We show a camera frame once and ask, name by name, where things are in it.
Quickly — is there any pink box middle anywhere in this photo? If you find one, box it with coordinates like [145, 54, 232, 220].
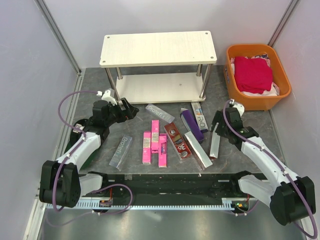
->
[151, 120, 160, 154]

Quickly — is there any clear Protefix box front left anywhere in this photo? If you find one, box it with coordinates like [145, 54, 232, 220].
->
[109, 135, 133, 171]

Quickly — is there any pink box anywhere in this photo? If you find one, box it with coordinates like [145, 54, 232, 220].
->
[142, 131, 152, 165]
[151, 120, 160, 154]
[158, 133, 168, 168]

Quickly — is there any purple toothpaste box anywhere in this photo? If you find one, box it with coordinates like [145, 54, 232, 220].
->
[180, 108, 205, 144]

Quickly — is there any silver red toothpaste box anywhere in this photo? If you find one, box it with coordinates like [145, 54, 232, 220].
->
[209, 123, 221, 159]

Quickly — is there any pink box left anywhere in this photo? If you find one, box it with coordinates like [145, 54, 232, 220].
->
[142, 131, 152, 165]

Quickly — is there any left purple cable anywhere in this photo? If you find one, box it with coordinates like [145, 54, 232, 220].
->
[44, 90, 134, 227]

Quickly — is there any white two-tier shelf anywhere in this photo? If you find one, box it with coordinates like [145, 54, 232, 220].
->
[99, 30, 217, 104]

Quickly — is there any white RiO toothpaste box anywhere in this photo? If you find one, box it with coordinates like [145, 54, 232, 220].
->
[191, 102, 209, 133]

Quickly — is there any pink box right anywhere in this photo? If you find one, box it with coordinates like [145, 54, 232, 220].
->
[158, 133, 168, 168]

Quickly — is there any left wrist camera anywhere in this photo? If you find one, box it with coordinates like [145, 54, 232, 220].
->
[96, 88, 118, 106]

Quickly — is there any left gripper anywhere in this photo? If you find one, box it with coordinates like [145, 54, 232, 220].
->
[104, 97, 139, 126]

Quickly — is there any red folded cloth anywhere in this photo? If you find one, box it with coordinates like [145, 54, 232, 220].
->
[234, 56, 273, 94]

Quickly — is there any clear Protefix box near shelf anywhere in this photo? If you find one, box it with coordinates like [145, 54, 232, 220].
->
[145, 103, 175, 124]

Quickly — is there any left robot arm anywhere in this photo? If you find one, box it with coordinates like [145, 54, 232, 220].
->
[39, 98, 139, 208]

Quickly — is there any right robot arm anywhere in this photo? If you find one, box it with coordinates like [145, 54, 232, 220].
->
[211, 105, 316, 226]

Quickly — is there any orange plastic basket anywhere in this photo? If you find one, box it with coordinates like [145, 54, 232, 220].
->
[223, 43, 292, 111]

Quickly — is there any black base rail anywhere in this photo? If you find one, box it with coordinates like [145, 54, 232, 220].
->
[86, 173, 253, 199]

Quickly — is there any silver backed toothpaste box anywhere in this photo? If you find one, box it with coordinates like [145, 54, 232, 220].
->
[184, 131, 213, 170]

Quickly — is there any slotted cable duct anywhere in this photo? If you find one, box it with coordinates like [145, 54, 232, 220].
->
[46, 197, 258, 211]

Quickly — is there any red 3D toothpaste box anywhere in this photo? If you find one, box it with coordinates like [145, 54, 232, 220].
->
[164, 122, 192, 162]

